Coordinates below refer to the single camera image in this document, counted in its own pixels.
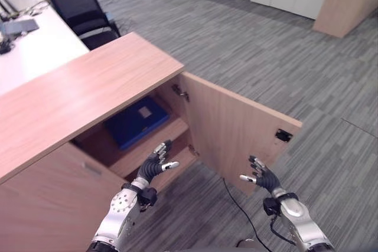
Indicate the grey laptop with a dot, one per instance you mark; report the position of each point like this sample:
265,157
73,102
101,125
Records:
19,26

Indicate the metal door hinge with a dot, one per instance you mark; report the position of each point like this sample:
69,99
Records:
180,91

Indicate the blue folder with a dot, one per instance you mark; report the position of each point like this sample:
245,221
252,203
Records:
137,123

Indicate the white desk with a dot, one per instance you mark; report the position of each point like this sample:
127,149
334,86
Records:
28,39

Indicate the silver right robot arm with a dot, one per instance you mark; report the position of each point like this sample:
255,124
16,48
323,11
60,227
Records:
298,219

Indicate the wooden cabinet door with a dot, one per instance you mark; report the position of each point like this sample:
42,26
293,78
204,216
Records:
236,134

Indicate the black mesh office chair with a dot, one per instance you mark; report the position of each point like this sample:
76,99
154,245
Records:
84,16

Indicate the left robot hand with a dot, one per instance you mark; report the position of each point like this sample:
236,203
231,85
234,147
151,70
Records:
150,168

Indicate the black door latch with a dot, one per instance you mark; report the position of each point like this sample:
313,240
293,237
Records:
284,135

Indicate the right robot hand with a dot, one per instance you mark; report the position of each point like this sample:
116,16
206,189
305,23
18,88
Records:
265,175

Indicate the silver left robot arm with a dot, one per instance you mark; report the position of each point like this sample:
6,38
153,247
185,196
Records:
118,218

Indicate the wooden partition panel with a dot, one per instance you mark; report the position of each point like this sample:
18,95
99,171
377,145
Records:
342,1

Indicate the wooden office cabinet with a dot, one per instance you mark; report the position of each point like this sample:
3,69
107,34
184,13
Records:
88,122

